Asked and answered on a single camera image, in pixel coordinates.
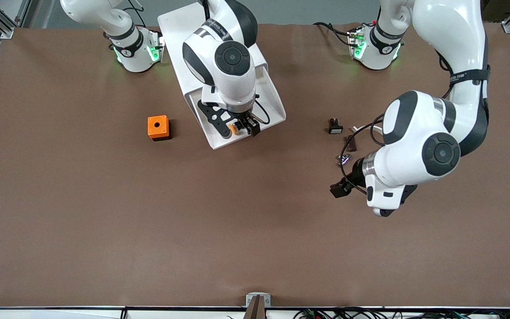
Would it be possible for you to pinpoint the white plastic drawer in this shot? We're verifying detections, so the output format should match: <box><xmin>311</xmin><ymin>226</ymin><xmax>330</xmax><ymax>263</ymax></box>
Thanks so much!
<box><xmin>191</xmin><ymin>62</ymin><xmax>287</xmax><ymax>150</ymax></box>

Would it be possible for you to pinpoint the white drawer cabinet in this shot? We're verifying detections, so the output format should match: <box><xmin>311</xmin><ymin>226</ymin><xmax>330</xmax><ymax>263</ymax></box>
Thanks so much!
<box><xmin>157</xmin><ymin>2</ymin><xmax>268</xmax><ymax>98</ymax></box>

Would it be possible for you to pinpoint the brown table mat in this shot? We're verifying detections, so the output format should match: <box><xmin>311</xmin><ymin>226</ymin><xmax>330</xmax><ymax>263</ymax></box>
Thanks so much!
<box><xmin>0</xmin><ymin>22</ymin><xmax>510</xmax><ymax>308</ymax></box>

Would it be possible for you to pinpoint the orange button enclosure box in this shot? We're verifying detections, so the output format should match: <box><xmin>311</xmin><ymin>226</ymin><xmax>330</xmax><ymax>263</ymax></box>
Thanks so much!
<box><xmin>147</xmin><ymin>115</ymin><xmax>171</xmax><ymax>141</ymax></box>

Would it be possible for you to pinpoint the black arm base cable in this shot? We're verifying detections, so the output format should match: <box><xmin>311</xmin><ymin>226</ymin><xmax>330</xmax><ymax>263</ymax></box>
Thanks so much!
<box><xmin>313</xmin><ymin>21</ymin><xmax>358</xmax><ymax>47</ymax></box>
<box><xmin>122</xmin><ymin>4</ymin><xmax>150</xmax><ymax>28</ymax></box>

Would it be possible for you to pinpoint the small metal table bracket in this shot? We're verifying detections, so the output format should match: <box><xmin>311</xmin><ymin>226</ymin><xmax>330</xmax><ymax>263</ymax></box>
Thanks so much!
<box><xmin>246</xmin><ymin>292</ymin><xmax>271</xmax><ymax>308</ymax></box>

